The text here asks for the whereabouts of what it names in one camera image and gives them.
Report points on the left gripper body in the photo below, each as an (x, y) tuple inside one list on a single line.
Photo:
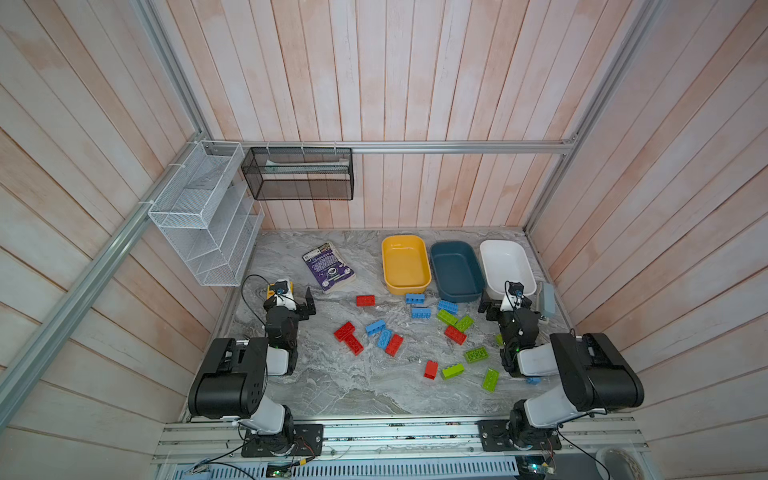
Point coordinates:
[(300, 306)]

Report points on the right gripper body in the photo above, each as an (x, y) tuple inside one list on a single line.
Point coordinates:
[(504, 308)]

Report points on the red lego brick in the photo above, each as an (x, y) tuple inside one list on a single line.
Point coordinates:
[(353, 344), (431, 370), (344, 331), (455, 335), (394, 345)]

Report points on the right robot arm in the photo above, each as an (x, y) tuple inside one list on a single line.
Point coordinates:
[(594, 378)]

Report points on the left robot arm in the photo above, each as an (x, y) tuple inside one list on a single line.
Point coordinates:
[(231, 381)]

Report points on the yellow calculator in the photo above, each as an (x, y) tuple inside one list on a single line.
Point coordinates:
[(283, 287)]

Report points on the white plastic bin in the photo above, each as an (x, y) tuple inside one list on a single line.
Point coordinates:
[(504, 260)]

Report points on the purple paperback book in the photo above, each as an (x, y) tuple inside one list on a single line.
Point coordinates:
[(328, 267)]

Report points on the teal plastic bin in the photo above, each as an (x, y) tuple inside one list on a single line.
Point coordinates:
[(458, 275)]

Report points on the red lego near book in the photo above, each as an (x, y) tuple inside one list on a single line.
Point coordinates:
[(365, 300)]

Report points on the red lego brick front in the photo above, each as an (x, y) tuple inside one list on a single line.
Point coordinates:
[(431, 370)]

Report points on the yellow plastic bin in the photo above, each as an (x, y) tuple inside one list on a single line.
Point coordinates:
[(405, 265)]

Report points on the black mesh basket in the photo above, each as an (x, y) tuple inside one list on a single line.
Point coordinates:
[(299, 173)]

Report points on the white wire shelf rack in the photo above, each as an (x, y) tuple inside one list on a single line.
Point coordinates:
[(207, 215)]

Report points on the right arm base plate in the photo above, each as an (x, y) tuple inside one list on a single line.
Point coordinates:
[(505, 435)]

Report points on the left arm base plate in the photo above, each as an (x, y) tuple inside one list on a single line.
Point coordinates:
[(300, 440)]

